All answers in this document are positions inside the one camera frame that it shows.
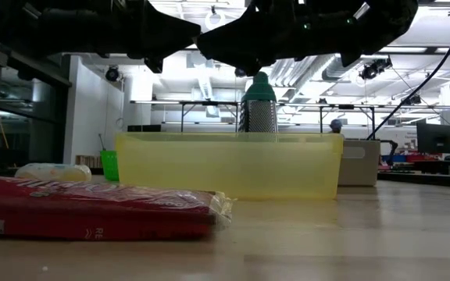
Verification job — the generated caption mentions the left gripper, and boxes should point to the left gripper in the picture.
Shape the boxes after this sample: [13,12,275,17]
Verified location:
[68,0,202,74]

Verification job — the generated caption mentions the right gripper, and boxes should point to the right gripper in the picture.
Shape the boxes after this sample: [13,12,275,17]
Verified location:
[196,0,366,77]

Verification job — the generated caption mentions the white donut with sprinkles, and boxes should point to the white donut with sprinkles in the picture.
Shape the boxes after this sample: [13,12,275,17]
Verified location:
[14,162,93,183]

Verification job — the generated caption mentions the red popcorn packet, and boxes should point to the red popcorn packet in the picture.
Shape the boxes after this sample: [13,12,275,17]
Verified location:
[0,174,234,242]

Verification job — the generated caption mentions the black ceiling spotlight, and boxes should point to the black ceiling spotlight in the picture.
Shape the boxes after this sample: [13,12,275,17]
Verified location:
[359,57,393,81]
[105,65,120,83]
[400,94,423,106]

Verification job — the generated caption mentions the black flat case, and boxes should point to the black flat case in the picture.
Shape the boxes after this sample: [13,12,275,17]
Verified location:
[127,124,163,133]

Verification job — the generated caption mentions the yellow translucent plastic bin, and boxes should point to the yellow translucent plastic bin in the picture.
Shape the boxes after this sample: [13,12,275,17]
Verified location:
[114,131,345,201]

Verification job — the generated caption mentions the person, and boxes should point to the person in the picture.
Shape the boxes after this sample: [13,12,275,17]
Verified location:
[328,118,345,135]

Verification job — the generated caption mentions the green plastic mesh basket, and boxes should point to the green plastic mesh basket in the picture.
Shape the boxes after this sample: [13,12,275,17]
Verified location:
[99,150,120,183]

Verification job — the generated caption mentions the wooden crate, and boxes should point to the wooden crate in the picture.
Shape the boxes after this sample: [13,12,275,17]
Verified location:
[75,155,103,169]

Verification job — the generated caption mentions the grey plastic bin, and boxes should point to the grey plastic bin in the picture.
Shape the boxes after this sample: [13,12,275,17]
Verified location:
[337,139,381,187]

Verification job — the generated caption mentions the red crate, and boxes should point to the red crate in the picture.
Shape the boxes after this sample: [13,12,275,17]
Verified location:
[404,153,445,163]

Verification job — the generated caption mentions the black desktop monitor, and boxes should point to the black desktop monitor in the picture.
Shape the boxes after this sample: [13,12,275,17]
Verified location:
[416,122,450,155]

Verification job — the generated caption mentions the teal-handled metal box grater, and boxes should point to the teal-handled metal box grater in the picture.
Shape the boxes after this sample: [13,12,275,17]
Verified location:
[238,71,279,134]

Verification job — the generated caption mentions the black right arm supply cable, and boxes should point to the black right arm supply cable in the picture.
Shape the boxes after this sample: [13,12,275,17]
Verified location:
[366,0,450,141]

